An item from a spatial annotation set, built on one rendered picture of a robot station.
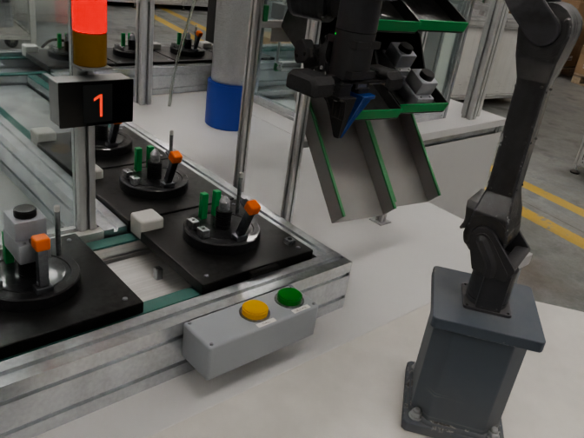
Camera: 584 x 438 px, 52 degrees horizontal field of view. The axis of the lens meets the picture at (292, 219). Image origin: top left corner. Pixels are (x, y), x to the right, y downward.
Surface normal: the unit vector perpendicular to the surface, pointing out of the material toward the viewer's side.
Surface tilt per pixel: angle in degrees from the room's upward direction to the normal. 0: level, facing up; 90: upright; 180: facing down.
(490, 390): 90
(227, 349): 90
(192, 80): 90
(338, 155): 45
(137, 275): 0
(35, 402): 90
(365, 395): 0
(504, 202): 60
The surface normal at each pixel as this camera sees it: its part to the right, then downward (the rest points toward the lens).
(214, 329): 0.13, -0.89
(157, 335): 0.65, 0.41
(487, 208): -0.42, -0.19
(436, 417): -0.22, 0.40
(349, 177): 0.45, -0.32
